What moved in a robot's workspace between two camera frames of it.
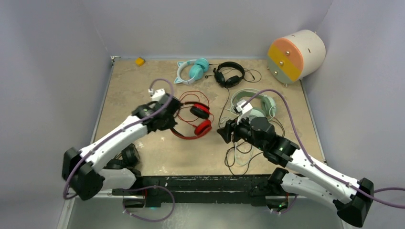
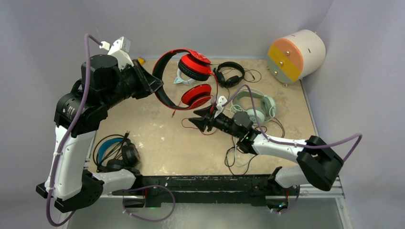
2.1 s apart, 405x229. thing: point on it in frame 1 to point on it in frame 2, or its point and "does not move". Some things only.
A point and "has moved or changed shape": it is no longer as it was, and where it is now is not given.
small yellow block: x=140 y=61 does not move
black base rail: x=201 y=190 does not move
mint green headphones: x=268 y=106 does not move
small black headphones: x=230 y=82 does not move
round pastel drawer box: x=296 y=56 does not move
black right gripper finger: x=228 y=132 to x=200 y=122
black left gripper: x=170 y=124 to x=147 y=83
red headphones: x=202 y=128 has moved or changed shape
